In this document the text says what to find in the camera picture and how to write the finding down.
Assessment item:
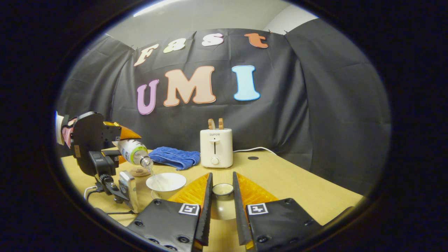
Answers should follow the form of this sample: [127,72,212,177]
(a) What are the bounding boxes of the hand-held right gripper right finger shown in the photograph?
[232,171,324,252]

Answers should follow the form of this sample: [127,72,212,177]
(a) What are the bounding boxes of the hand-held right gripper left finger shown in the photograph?
[126,172,213,252]

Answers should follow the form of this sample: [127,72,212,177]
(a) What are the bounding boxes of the white teacup lid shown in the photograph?
[210,183,237,221]

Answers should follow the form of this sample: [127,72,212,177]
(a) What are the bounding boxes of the clear water bottle yellow label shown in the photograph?
[117,139,154,167]

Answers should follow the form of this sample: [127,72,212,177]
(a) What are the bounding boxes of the white teacup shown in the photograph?
[146,173,187,200]

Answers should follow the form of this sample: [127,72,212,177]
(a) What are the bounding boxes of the blue towel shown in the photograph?
[148,146,201,171]

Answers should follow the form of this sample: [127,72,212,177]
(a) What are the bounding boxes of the white toaster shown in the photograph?
[200,128,233,168]

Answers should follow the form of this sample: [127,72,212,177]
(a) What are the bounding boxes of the black backdrop cloth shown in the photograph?
[56,18,392,195]

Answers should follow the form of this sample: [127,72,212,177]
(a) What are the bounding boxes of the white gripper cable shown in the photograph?
[83,185,100,201]

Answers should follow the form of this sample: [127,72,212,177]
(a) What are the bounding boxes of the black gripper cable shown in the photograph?
[86,189,138,215]

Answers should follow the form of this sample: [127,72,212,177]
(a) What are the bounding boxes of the white toaster power cable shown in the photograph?
[233,147,277,155]

